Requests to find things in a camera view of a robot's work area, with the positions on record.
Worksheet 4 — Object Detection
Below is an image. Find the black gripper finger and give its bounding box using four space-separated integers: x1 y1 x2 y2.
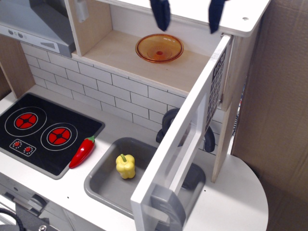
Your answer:
208 0 226 34
150 0 171 31

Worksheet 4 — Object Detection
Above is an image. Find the white toy microwave door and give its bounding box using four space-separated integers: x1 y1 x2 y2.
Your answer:
130 35 232 231

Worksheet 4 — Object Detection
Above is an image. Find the white wooden microwave cabinet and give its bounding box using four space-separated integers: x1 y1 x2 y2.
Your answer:
65 0 270 182

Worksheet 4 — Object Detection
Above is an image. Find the orange glass bowl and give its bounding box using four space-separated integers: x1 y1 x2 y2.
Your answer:
135 34 184 63

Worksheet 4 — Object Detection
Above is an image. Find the dark grey toy faucet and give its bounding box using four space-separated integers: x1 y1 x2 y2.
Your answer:
156 108 216 153

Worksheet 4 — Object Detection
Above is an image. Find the grey range hood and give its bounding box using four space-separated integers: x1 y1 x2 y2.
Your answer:
0 0 76 58

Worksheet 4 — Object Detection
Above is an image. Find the brown cardboard box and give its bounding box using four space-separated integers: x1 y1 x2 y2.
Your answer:
231 0 308 231

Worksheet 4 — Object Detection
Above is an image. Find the red toy chili pepper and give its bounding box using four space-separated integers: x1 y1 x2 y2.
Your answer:
69 136 95 169

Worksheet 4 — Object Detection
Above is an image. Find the yellow toy bell pepper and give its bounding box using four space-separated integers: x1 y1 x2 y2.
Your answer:
115 154 136 179

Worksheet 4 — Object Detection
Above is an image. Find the grey toy sink basin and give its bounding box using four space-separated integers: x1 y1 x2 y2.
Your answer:
84 137 206 220

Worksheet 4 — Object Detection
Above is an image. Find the black toy stovetop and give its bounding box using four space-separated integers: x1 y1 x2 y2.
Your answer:
0 93 105 180

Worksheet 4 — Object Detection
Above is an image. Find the grey oven knob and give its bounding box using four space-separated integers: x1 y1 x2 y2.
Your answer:
27 194 47 212

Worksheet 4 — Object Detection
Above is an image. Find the black metal base plate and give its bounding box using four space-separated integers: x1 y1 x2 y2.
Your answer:
15 204 57 231

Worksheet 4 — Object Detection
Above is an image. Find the black cable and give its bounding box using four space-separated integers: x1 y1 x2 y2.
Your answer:
0 207 26 231

